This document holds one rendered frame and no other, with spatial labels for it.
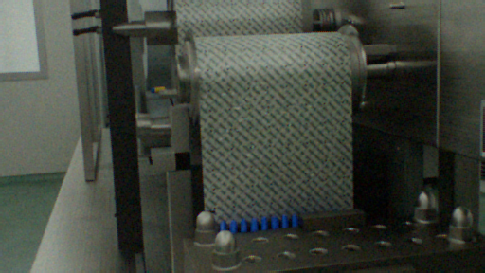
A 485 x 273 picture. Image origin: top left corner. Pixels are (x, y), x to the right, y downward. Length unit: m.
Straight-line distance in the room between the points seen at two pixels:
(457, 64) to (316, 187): 0.28
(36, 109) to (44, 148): 0.40
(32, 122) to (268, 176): 5.68
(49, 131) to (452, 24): 5.86
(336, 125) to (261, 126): 0.12
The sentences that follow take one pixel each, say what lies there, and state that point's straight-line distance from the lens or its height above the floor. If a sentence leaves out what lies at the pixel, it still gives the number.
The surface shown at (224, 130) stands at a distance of 0.89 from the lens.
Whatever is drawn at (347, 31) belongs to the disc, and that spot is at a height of 1.31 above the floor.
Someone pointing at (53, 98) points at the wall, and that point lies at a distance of 6.48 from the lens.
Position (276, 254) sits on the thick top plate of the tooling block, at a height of 1.03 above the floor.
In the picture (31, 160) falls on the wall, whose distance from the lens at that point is 6.59.
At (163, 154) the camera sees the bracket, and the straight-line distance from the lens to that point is 0.96.
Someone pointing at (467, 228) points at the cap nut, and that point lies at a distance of 0.86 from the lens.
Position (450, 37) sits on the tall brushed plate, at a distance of 0.87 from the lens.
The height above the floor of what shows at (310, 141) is 1.15.
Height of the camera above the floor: 1.30
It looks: 9 degrees down
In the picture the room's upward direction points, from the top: 2 degrees counter-clockwise
